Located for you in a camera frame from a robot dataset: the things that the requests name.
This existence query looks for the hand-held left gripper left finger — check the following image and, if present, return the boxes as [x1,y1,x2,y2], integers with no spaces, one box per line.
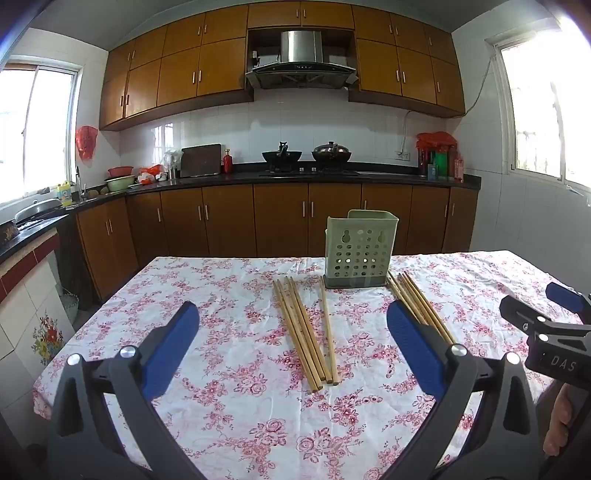
[48,301,208,480]

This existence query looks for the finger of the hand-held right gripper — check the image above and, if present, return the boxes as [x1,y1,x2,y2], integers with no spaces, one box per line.
[500,295,555,334]
[545,282,591,320]

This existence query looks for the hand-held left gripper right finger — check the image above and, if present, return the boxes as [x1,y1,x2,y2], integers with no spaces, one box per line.
[387,300,548,480]

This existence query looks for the wooden chopstick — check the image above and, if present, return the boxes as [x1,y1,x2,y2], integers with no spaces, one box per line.
[398,272,452,347]
[404,271,458,346]
[320,276,340,386]
[387,271,424,325]
[278,279,325,391]
[272,281,320,393]
[283,277,330,385]
[393,274,441,342]
[289,277,335,385]

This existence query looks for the green perforated utensil holder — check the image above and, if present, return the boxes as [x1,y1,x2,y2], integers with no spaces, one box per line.
[323,209,400,291]

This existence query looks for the person's right hand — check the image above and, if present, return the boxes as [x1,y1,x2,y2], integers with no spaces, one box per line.
[542,383,579,457]

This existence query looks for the floral pink white tablecloth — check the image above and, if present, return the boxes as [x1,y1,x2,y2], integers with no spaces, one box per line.
[33,251,583,480]

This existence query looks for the wooden lower kitchen cabinets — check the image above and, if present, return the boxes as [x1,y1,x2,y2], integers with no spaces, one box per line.
[76,182,478,301]

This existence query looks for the green plastic basin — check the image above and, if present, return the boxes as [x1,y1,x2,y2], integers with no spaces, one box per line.
[105,174,137,192]

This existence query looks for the red and white plastic bag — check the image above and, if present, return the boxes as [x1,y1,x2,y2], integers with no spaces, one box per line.
[136,165,169,184]

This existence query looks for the black kitchen countertop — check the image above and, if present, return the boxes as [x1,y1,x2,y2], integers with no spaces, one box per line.
[0,161,482,268]

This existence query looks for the metal cup with kitchen tools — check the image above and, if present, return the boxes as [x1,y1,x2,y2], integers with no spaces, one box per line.
[164,150,183,180]

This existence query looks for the dark cutting board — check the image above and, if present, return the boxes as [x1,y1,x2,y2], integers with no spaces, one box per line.
[180,143,222,178]

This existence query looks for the large bright window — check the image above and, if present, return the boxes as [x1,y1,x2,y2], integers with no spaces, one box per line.
[485,28,591,195]

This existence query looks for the silver pan lid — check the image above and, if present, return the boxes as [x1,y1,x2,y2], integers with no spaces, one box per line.
[14,198,63,224]

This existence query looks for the red plastic bag over bottles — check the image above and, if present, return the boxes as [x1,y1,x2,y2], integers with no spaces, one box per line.
[416,131,455,149]

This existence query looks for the black gas stove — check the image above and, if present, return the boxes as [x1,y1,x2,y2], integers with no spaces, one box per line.
[259,167,361,178]

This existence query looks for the dark pot with lid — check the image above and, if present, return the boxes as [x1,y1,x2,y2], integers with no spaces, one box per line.
[311,141,352,163]

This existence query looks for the black wok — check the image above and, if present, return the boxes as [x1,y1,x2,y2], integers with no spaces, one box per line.
[262,141,303,163]

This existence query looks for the steel range hood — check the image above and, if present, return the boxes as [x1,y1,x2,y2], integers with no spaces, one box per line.
[245,30,358,90]

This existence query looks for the white wall cable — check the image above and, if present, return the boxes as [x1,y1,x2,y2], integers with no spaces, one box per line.
[403,55,492,153]

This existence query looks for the red plastic bag on wall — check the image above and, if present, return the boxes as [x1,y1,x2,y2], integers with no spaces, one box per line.
[75,126,99,161]

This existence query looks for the wooden upper wall cabinets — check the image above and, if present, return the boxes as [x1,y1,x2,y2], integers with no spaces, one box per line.
[99,0,466,132]

